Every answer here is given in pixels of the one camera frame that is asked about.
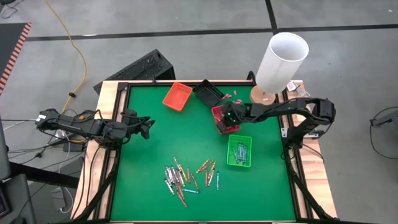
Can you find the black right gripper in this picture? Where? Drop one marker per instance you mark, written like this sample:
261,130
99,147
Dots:
236,113

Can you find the green plastic basket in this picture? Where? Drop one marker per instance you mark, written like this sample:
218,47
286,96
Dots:
248,155

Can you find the clear plastic bag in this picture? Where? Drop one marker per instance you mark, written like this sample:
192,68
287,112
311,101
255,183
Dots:
301,92

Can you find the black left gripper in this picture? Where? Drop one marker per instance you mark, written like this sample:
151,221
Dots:
132,124

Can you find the black floor beam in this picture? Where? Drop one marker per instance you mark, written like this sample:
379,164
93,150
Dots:
43,175

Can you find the orange plastic basket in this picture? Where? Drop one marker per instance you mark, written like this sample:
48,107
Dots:
177,97

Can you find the black mat with striped edge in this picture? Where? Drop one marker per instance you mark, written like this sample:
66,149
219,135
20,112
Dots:
9,43

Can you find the grey stand leg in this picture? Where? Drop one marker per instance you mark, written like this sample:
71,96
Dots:
385,119

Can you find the white paper tag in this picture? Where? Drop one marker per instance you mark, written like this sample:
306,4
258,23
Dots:
290,86

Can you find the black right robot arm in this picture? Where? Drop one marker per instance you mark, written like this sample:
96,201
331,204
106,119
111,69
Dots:
280,109

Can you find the red plastic basket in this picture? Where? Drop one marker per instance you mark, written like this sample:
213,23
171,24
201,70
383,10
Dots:
233,130

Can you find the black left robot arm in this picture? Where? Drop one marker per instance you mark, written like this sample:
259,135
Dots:
77,126

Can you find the black power brick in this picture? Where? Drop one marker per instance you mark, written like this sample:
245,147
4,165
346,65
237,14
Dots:
73,147

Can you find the black plastic basket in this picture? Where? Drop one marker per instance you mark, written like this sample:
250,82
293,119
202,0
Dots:
207,93

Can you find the white table lamp wooden base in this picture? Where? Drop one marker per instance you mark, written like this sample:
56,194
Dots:
280,68

